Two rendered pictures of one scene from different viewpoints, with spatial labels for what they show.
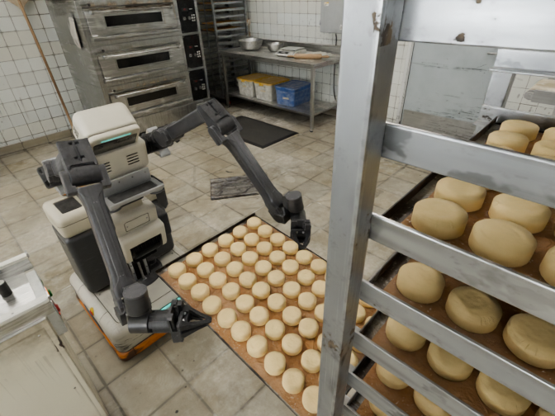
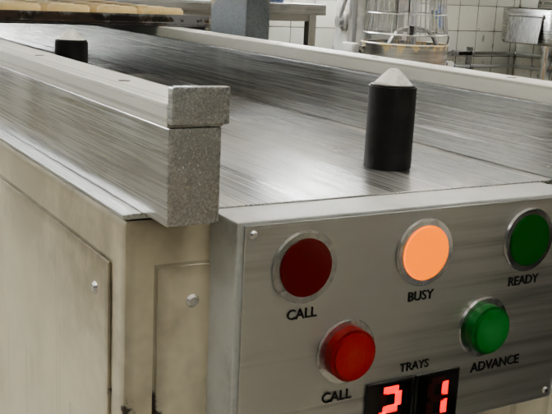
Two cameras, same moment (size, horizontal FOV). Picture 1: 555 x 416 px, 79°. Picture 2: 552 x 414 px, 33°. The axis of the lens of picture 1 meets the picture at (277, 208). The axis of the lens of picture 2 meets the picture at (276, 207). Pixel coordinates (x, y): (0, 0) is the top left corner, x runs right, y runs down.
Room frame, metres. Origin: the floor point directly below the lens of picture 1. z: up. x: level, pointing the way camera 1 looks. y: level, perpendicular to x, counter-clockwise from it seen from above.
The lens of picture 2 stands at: (0.89, 0.32, 0.95)
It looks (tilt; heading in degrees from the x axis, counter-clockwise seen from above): 13 degrees down; 102
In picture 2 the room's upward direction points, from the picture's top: 3 degrees clockwise
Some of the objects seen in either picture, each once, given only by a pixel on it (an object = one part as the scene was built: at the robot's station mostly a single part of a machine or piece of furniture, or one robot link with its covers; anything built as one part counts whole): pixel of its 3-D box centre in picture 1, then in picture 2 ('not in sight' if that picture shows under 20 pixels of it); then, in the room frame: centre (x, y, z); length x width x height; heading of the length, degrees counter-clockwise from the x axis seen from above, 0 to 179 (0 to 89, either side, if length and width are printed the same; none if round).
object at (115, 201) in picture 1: (132, 197); not in sight; (1.28, 0.64, 0.93); 0.28 x 0.16 x 0.22; 135
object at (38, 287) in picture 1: (46, 301); (401, 314); (0.85, 0.85, 0.77); 0.24 x 0.04 x 0.14; 43
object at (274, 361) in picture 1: (275, 363); not in sight; (0.45, 0.02, 0.98); 0.05 x 0.05 x 0.02
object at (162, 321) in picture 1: (165, 321); not in sight; (0.57, 0.30, 0.99); 0.07 x 0.07 x 0.10; 0
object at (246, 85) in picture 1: (254, 84); not in sight; (5.68, 0.29, 0.36); 0.47 x 0.39 x 0.26; 133
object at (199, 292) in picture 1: (200, 291); not in sight; (0.65, 0.22, 1.00); 0.05 x 0.05 x 0.02
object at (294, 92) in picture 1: (293, 92); not in sight; (5.08, -0.31, 0.36); 0.47 x 0.38 x 0.26; 137
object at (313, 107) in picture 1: (278, 81); not in sight; (5.29, -0.09, 0.49); 1.90 x 0.72 x 0.98; 45
